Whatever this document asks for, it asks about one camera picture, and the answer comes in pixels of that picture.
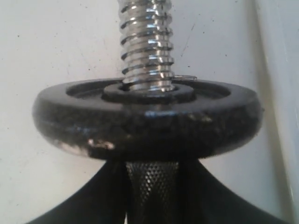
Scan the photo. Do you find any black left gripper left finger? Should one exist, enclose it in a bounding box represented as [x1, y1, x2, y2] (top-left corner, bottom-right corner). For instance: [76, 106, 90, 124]
[29, 161, 128, 224]

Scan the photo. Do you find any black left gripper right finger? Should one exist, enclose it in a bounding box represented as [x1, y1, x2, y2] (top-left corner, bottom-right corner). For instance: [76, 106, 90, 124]
[172, 159, 285, 224]

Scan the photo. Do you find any chrome threaded dumbbell bar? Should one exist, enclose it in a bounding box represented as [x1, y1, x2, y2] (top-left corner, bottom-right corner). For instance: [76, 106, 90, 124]
[119, 0, 180, 224]

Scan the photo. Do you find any black weight plate right end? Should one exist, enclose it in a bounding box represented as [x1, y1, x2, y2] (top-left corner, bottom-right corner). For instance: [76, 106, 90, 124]
[32, 79, 263, 161]

